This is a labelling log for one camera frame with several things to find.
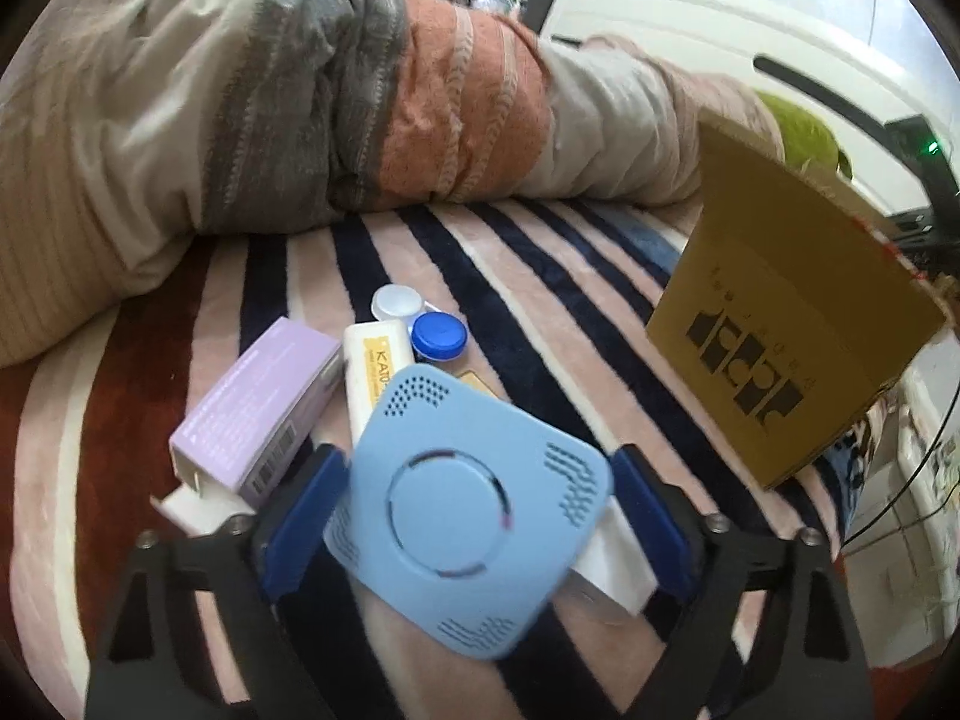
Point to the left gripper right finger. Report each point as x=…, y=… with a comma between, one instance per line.
x=765, y=627

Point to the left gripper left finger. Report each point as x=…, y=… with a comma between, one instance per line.
x=194, y=633

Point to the white earbuds case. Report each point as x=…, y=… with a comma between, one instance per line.
x=612, y=576

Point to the purple carton box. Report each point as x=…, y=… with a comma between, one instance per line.
x=235, y=445

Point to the blue square device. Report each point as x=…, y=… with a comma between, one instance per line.
x=464, y=513

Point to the brown cardboard box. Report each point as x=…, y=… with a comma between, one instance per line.
x=790, y=312

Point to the blue white contact lens case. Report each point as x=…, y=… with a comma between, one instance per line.
x=435, y=336

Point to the white yellow tube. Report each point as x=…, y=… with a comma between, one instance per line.
x=374, y=352

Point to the striped fleece blanket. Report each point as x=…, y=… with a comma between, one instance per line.
x=555, y=298

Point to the green plush pillow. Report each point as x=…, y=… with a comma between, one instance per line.
x=806, y=139

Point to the striped pink grey duvet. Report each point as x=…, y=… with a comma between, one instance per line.
x=131, y=126

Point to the white bed headboard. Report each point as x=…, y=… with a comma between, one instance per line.
x=852, y=87

